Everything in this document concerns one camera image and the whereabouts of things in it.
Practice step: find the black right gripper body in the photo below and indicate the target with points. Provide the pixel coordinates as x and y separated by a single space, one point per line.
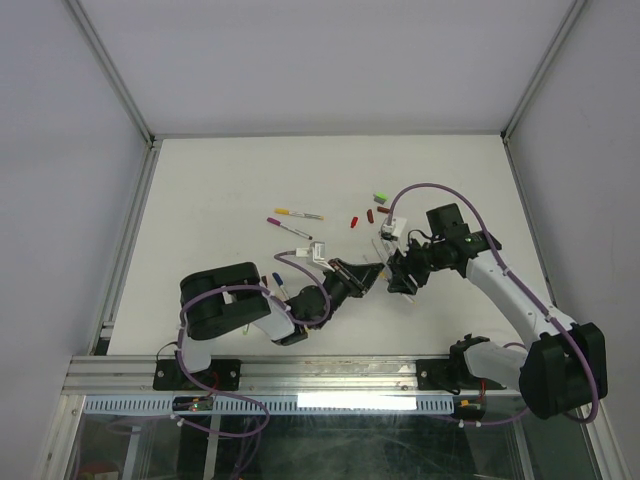
424 259

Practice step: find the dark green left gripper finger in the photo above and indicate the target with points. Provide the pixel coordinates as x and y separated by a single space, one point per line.
351 272
366 283

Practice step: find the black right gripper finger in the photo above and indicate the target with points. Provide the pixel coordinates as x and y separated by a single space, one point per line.
399 269
402 285

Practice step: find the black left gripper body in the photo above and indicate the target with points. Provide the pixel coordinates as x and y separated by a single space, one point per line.
339 285

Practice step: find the magenta cap marker pen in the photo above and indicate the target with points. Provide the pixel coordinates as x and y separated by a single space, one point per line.
289 229

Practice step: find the yellow cap marker pen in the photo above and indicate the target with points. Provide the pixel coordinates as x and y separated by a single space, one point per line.
292 213

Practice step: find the yellow cap marker group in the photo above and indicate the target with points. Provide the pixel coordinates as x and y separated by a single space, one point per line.
406 297

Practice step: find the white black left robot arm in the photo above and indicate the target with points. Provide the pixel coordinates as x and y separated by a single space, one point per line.
218 301

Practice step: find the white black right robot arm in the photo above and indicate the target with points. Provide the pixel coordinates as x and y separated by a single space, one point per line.
560 365

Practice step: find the blue cap marker pen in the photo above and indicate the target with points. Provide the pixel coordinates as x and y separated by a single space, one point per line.
281 285

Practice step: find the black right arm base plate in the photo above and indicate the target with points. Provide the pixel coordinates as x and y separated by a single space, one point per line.
449 374

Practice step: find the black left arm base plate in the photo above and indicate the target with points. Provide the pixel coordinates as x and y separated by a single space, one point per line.
197 375

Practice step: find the aluminium frame rail front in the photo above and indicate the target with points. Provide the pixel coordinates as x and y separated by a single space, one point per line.
257 375

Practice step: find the grey slotted cable duct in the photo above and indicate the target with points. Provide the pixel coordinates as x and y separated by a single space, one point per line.
300 404

